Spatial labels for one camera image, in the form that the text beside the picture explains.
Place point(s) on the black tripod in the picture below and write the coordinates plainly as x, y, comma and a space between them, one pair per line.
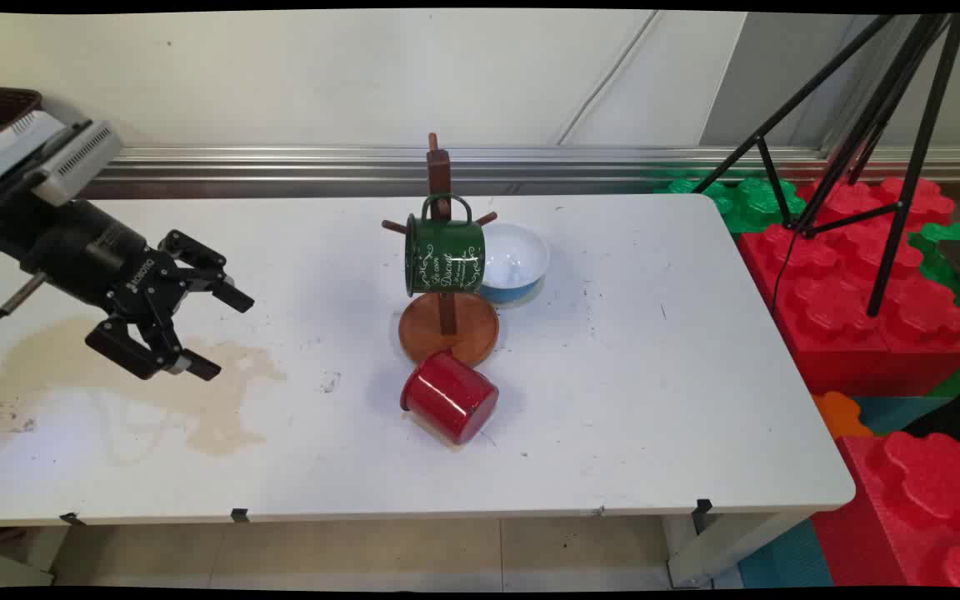
917, 167

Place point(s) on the white wall conduit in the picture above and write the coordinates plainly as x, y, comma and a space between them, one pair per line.
609, 79

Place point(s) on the large red foam block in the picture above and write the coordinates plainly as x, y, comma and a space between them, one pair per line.
838, 308

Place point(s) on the red foam block stack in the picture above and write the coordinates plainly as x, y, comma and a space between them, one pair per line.
784, 558

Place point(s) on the small green foam block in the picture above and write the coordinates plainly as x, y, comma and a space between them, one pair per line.
751, 204

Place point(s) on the orange foam block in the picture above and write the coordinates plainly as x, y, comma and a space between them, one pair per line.
840, 414

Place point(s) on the brown basket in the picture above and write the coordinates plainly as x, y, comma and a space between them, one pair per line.
1, 104

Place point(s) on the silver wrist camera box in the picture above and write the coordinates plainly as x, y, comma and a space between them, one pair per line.
80, 162

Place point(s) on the wooden mug tree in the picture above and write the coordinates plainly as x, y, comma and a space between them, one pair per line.
447, 333

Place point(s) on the white and blue bowl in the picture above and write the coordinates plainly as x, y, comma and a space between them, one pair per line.
517, 258

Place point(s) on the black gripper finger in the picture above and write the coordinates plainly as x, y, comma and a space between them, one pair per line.
217, 279
134, 354

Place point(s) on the black table edge clip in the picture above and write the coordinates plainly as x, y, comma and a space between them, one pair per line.
239, 515
702, 512

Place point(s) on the white table leg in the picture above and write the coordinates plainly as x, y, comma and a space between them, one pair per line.
713, 554

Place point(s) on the green enamel mug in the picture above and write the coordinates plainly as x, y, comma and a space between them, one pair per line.
442, 254

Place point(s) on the red enamel mug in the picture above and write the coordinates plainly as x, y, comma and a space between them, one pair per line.
449, 398

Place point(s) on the aluminium rail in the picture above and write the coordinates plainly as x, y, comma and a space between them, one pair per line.
530, 162

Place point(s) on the green foam block with dark slab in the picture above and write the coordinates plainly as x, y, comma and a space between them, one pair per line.
942, 267

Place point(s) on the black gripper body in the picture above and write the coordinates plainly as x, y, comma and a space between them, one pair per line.
80, 246

